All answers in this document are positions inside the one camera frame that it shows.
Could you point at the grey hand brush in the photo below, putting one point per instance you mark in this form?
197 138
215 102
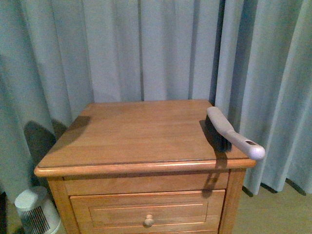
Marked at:
224 136

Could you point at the white round air purifier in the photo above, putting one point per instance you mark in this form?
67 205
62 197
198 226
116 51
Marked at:
37 212

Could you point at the wooden nightstand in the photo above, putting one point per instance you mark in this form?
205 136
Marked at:
119 162

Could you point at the upper wooden drawer knob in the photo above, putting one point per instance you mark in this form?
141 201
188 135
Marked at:
149 221

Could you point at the light blue curtain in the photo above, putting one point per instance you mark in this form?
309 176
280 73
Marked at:
250 58

